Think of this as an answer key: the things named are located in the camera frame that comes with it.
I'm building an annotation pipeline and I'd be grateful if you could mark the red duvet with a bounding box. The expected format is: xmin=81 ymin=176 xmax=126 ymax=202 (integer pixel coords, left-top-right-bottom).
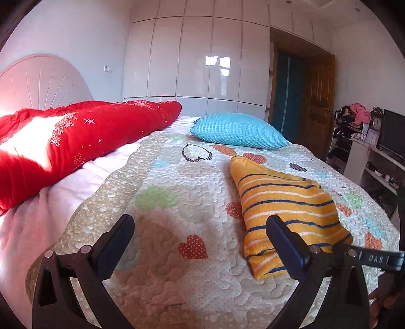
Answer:
xmin=0 ymin=99 xmax=182 ymax=211

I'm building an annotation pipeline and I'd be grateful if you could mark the ornate dark table clock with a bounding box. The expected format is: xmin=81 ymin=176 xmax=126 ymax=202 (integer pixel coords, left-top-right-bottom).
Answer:
xmin=370 ymin=107 xmax=384 ymax=131

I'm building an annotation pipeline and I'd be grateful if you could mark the white shelf desk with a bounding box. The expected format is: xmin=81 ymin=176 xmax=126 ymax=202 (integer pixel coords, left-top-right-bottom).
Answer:
xmin=343 ymin=138 xmax=405 ymax=222

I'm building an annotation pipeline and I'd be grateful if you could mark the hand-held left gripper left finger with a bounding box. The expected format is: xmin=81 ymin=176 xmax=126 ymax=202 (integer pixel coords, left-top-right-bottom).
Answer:
xmin=32 ymin=214 xmax=136 ymax=329

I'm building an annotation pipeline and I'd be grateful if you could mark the person's right hand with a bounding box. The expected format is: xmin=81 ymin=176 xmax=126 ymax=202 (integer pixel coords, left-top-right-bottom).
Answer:
xmin=369 ymin=278 xmax=405 ymax=321

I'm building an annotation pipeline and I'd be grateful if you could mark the brown wooden door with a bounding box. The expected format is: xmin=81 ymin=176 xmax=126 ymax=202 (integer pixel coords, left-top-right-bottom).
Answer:
xmin=297 ymin=54 xmax=336 ymax=159

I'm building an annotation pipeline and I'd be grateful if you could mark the heart print quilted blanket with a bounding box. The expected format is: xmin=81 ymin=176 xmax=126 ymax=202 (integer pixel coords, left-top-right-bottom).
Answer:
xmin=25 ymin=130 xmax=401 ymax=329

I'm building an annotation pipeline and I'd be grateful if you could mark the dark cluttered shelf rack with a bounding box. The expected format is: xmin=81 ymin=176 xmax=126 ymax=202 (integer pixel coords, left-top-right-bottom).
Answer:
xmin=327 ymin=106 xmax=364 ymax=171

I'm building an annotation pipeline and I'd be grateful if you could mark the pink headboard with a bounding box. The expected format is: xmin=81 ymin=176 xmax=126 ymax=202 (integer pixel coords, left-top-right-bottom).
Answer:
xmin=0 ymin=54 xmax=93 ymax=111

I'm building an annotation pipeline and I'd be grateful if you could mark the black monitor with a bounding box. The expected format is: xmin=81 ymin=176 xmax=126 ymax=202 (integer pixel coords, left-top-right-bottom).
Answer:
xmin=379 ymin=109 xmax=405 ymax=156

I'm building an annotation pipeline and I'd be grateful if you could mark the dark teal curtain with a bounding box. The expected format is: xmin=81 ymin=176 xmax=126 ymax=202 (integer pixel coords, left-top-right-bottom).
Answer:
xmin=271 ymin=51 xmax=305 ymax=143

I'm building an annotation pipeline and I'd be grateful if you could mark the blue pillow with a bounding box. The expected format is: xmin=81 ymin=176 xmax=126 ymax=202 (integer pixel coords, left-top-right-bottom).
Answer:
xmin=190 ymin=113 xmax=289 ymax=150

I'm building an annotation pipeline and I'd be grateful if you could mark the pink cloth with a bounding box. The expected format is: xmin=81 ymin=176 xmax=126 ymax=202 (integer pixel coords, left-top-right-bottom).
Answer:
xmin=350 ymin=102 xmax=372 ymax=125

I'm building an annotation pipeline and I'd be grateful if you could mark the white bed sheet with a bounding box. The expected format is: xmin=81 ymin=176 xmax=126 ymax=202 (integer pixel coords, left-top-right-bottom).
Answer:
xmin=0 ymin=115 xmax=197 ymax=317

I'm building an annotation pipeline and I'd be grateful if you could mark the white glossy wardrobe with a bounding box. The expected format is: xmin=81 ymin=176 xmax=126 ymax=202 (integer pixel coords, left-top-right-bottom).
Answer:
xmin=123 ymin=0 xmax=333 ymax=122

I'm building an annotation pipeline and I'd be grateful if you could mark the yellow striped sweater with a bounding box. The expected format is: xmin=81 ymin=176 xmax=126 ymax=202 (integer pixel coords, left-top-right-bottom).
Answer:
xmin=230 ymin=156 xmax=354 ymax=280

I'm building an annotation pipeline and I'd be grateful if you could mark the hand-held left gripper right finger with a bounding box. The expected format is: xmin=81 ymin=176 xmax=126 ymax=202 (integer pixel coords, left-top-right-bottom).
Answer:
xmin=265 ymin=214 xmax=371 ymax=329

